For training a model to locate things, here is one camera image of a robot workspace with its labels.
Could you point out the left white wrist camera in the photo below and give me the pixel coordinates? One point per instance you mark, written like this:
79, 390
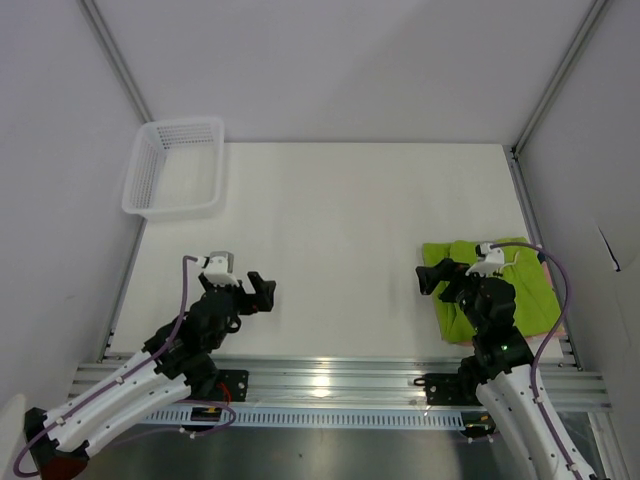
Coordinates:
217, 268

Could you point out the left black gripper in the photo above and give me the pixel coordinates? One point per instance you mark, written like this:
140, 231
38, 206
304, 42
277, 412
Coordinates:
262, 299

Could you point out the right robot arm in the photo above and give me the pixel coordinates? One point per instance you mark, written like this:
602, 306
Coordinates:
501, 374

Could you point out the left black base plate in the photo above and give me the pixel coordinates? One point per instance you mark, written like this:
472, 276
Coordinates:
232, 385

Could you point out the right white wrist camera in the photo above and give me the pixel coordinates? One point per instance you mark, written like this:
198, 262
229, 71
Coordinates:
490, 261

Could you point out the lime green cloth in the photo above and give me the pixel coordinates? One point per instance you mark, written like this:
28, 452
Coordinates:
464, 252

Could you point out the white slotted cable duct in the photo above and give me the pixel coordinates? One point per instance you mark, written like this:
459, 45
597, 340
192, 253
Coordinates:
414, 419

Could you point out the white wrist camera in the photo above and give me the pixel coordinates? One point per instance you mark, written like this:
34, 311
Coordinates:
490, 261
217, 268

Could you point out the aluminium frame post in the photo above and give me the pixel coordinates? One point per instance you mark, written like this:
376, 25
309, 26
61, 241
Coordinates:
577, 46
116, 60

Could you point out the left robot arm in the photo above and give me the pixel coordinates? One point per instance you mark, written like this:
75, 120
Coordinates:
174, 365

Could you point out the white plastic basket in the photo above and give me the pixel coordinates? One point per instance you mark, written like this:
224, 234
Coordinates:
176, 170

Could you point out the aluminium mounting rail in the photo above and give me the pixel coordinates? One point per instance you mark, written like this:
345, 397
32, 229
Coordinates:
387, 383

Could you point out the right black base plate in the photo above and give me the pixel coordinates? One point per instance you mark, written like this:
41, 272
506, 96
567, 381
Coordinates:
444, 389

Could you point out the pink shark print shorts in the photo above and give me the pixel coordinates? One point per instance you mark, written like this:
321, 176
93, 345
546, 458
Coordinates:
550, 280

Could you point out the left aluminium frame post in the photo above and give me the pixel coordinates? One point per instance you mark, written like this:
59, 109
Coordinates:
116, 60

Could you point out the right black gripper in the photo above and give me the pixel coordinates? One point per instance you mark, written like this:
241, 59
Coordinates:
428, 277

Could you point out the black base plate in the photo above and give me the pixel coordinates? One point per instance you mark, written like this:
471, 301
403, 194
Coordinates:
444, 389
232, 385

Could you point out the right aluminium frame post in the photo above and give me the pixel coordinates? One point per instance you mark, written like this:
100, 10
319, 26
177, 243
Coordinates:
577, 46

